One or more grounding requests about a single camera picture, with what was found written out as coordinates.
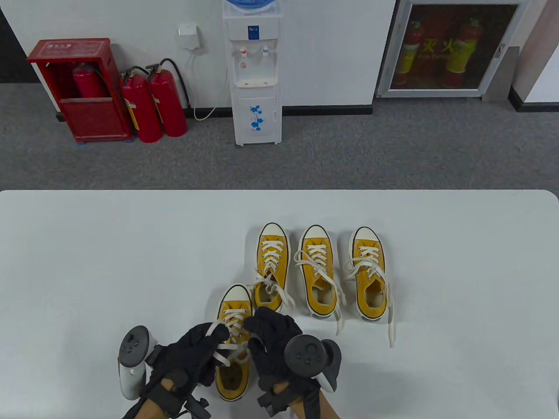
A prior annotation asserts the person's left hand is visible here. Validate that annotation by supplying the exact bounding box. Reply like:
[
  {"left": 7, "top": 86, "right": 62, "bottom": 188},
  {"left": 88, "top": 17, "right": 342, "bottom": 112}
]
[{"left": 145, "top": 322, "right": 230, "bottom": 388}]

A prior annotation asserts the person's right hand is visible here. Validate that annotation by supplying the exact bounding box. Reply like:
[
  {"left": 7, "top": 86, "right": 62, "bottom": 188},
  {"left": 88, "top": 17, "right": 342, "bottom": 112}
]
[{"left": 243, "top": 306, "right": 323, "bottom": 393}]

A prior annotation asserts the person's right forearm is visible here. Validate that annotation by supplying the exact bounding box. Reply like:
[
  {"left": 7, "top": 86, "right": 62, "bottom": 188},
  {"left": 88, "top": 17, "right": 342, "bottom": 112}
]
[{"left": 273, "top": 382, "right": 342, "bottom": 419}]

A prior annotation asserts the black hand controller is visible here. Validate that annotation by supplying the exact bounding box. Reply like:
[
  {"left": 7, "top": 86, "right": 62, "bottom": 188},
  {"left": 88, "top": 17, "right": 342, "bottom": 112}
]
[
  {"left": 284, "top": 335, "right": 343, "bottom": 393},
  {"left": 117, "top": 326, "right": 159, "bottom": 401}
]

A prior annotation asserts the white water dispenser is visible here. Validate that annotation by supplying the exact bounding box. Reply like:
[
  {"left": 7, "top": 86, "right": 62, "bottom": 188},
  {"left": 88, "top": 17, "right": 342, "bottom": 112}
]
[{"left": 222, "top": 7, "right": 283, "bottom": 147}]

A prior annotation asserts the red fire extinguisher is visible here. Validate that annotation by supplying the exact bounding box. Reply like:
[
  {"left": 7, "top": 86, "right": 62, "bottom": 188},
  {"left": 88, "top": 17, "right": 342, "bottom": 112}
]
[
  {"left": 119, "top": 66, "right": 163, "bottom": 144},
  {"left": 72, "top": 62, "right": 107, "bottom": 99},
  {"left": 145, "top": 58, "right": 191, "bottom": 138}
]

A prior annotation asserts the red extinguisher cabinet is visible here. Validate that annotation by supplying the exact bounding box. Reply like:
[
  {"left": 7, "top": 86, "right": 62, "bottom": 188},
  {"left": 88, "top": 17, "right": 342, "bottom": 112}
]
[{"left": 27, "top": 38, "right": 134, "bottom": 144}]

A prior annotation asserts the blue water bottle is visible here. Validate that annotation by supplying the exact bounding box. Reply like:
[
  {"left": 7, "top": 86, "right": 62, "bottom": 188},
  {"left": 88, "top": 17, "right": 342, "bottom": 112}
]
[{"left": 225, "top": 0, "right": 276, "bottom": 13}]

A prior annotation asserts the black door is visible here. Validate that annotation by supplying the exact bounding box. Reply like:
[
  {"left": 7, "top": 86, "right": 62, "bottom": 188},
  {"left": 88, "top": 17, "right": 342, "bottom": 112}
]
[{"left": 0, "top": 8, "right": 40, "bottom": 84}]

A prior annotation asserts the glass fire hydrant cabinet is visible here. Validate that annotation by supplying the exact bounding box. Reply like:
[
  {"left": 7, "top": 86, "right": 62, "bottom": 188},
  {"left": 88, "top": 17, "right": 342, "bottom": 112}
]
[{"left": 376, "top": 0, "right": 531, "bottom": 99}]

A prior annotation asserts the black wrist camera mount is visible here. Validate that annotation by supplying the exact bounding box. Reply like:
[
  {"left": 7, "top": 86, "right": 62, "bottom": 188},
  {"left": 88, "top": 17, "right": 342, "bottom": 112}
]
[
  {"left": 122, "top": 371, "right": 211, "bottom": 419},
  {"left": 258, "top": 384, "right": 324, "bottom": 419}
]

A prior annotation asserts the white power cable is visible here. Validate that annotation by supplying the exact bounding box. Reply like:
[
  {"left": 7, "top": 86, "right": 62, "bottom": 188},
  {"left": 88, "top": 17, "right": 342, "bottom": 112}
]
[{"left": 187, "top": 48, "right": 230, "bottom": 121}]

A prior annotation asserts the white wall box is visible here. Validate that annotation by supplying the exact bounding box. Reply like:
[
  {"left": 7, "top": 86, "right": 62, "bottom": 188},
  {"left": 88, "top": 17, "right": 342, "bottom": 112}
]
[{"left": 177, "top": 24, "right": 202, "bottom": 50}]

